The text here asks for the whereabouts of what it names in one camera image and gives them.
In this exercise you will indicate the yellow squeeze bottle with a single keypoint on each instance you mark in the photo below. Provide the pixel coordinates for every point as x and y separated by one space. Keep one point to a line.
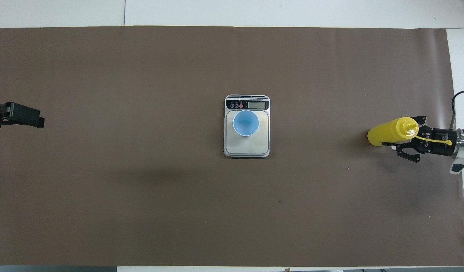
387 134

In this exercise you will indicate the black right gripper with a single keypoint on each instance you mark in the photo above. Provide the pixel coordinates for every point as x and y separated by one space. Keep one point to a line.
438 145

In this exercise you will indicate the light blue cup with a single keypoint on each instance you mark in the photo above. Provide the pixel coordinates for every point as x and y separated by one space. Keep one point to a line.
246 122

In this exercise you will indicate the brown table mat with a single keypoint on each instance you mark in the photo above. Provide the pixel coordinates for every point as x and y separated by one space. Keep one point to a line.
179 211

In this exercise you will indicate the silver digital kitchen scale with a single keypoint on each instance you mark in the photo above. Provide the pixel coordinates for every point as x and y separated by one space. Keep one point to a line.
251 149

